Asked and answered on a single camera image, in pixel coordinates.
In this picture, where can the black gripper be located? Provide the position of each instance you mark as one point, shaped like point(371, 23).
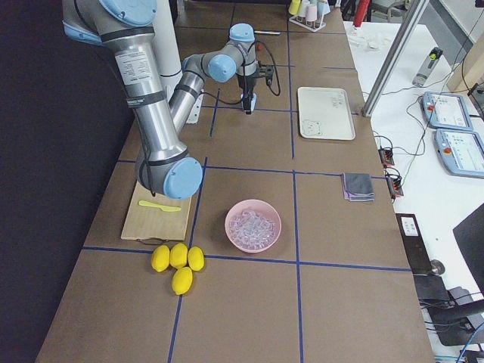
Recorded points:
point(246, 82)

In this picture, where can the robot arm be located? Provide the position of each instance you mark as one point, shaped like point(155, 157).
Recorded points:
point(141, 36)
point(236, 58)

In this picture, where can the yellow-green cup on rack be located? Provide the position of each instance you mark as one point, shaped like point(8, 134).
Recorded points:
point(294, 7)

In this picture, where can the pink cup on rack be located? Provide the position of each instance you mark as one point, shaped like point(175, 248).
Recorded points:
point(311, 13)

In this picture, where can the pink bowl of ice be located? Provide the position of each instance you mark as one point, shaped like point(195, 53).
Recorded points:
point(253, 225)

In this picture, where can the cream bear serving tray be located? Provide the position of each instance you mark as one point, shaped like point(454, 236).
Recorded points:
point(324, 114)

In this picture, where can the grey folded cloth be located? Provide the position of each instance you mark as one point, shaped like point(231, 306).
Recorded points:
point(357, 187)

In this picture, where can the yellow plastic knife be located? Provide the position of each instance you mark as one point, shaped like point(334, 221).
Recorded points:
point(164, 208)

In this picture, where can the wooden cutting board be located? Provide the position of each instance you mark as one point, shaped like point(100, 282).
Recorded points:
point(149, 222)

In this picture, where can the yellow lemon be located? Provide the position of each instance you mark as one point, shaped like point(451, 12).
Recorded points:
point(196, 259)
point(182, 280)
point(178, 257)
point(160, 258)

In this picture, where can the teach pendant tablet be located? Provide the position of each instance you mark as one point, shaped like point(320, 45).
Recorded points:
point(446, 110)
point(461, 152)

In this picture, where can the aluminium frame post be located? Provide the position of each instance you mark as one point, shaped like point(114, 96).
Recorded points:
point(403, 35)

